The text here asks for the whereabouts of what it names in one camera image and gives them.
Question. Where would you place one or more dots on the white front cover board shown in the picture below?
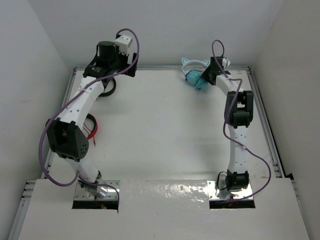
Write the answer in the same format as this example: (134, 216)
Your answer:
(163, 210)

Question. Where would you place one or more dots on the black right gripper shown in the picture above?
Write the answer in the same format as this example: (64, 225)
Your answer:
(205, 75)

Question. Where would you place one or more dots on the teal cat-ear headphones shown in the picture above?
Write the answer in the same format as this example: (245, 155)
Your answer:
(193, 76)

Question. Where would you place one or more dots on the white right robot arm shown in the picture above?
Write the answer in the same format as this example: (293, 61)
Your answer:
(238, 115)

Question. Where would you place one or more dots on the black headphones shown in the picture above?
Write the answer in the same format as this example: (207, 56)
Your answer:
(109, 87)

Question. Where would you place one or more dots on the metal base plate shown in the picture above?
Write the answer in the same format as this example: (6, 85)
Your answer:
(214, 194)
(85, 192)

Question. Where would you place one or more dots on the aluminium table frame rail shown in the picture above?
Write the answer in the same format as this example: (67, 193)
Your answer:
(157, 128)

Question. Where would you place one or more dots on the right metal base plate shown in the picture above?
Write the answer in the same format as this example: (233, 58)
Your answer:
(214, 194)

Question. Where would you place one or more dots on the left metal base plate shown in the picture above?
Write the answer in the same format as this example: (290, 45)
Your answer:
(85, 192)

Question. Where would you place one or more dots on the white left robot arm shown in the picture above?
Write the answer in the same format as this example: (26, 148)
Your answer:
(65, 131)

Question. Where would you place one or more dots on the red headphones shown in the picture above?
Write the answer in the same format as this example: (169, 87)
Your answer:
(91, 132)

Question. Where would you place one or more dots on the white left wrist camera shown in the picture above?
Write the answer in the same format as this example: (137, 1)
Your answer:
(123, 42)

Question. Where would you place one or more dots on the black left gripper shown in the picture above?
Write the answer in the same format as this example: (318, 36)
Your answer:
(124, 58)

